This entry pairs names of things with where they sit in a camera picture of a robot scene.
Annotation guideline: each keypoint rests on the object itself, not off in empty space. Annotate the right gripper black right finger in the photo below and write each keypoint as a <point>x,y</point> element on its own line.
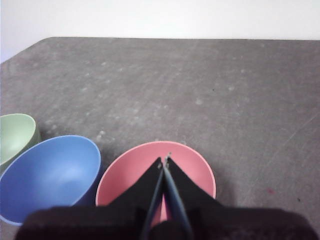
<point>195,202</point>

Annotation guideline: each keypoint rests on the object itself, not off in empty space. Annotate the blue ribbed bowl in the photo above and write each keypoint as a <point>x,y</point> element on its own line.
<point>50,170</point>

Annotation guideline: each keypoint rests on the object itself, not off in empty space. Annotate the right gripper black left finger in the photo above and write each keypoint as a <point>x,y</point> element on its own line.
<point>135,200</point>

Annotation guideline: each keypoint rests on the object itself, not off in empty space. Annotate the red ribbed bowl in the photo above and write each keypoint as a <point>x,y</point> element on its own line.
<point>135,170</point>

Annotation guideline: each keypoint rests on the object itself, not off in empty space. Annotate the green ribbed bowl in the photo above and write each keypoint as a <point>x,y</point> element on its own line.
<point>15,135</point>

